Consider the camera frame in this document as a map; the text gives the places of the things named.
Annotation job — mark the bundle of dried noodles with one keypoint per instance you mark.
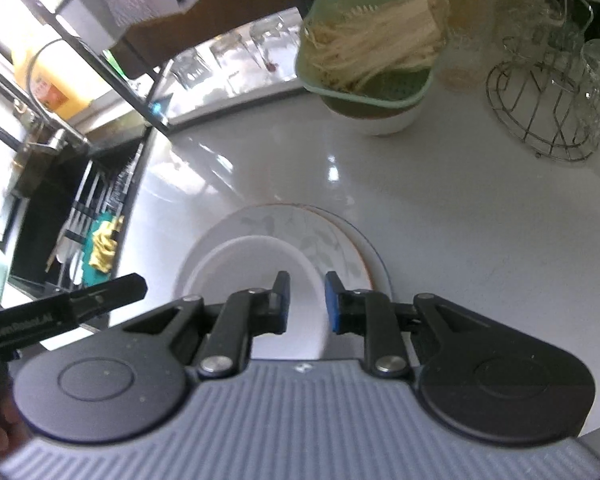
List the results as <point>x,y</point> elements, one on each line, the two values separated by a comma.
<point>380,30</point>

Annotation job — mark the slim chrome faucet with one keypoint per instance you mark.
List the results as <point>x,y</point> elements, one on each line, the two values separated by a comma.
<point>156,109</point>

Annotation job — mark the black kitchen sink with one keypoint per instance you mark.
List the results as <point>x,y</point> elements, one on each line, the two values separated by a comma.
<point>35,200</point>

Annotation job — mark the dark metal dish rack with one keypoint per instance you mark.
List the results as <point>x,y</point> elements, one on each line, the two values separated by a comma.
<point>190,35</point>

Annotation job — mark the white plate with grey leaves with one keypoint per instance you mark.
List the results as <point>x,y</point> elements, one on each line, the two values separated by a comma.
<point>300,240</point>

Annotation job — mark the sink drain rack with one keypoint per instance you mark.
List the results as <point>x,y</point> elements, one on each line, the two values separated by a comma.
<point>87,195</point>

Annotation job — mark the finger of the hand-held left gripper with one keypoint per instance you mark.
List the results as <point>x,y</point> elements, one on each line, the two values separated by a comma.
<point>120,290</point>

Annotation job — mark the white dish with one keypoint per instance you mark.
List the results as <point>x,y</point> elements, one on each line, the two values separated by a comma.
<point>71,262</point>

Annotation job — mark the yellow cloth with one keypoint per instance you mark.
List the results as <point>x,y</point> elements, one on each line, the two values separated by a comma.
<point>105,247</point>

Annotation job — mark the white drip tray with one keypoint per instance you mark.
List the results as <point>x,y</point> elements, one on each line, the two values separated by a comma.
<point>260,85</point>

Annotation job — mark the white plate with red flowers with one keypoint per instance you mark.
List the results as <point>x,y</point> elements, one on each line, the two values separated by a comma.
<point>375,271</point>

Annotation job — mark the white utensil caddy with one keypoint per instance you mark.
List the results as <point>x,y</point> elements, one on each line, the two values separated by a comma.
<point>87,16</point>

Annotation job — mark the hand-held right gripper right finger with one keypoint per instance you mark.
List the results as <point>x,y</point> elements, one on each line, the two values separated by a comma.
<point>332,305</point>

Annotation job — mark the clear drinking glass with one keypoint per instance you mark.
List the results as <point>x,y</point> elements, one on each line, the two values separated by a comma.
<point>189,71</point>
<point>225,60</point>
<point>267,40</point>

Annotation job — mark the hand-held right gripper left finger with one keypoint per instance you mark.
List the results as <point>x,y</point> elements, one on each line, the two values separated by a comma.
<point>281,305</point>

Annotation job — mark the yellow oil bottle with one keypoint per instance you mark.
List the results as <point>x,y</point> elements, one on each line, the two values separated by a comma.
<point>50,90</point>

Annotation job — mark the green colander basket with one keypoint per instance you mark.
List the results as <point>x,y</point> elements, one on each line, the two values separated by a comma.
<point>395,85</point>

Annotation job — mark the large white ceramic bowl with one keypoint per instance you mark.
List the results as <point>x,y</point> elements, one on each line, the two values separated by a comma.
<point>380,122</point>

